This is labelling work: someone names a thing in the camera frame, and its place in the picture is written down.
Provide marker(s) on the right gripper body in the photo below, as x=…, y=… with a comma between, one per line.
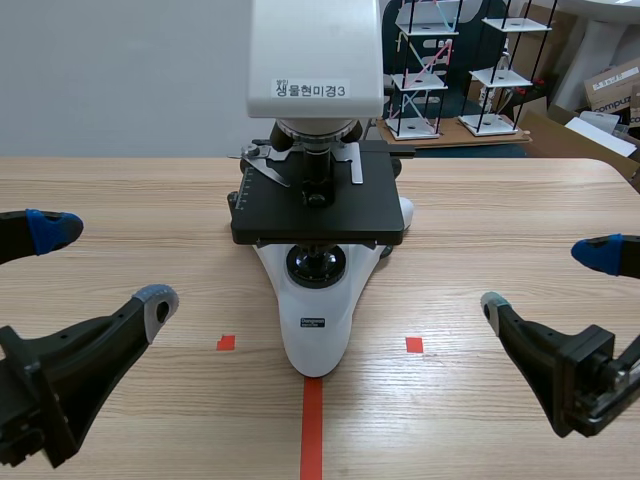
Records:
x=587, y=380

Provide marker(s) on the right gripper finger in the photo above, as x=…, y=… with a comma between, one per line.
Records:
x=607, y=255
x=530, y=350

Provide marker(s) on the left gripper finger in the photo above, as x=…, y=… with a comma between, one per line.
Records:
x=115, y=340
x=47, y=231

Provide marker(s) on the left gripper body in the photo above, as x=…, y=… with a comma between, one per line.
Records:
x=27, y=410

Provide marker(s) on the large open cardboard box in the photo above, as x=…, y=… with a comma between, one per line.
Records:
x=575, y=135

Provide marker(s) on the printed brown cardboard box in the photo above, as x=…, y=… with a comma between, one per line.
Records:
x=612, y=87

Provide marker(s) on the flat brown cardboard sheet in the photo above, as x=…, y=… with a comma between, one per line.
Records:
x=452, y=139

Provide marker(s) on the model tower with white plates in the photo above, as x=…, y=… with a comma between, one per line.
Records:
x=505, y=77

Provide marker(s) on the white wash basin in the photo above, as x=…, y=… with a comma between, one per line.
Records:
x=597, y=35

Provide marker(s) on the model tower with coloured braces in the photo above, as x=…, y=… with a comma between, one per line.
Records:
x=422, y=80

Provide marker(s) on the white and black microscope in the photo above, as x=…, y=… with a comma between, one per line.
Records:
x=312, y=65

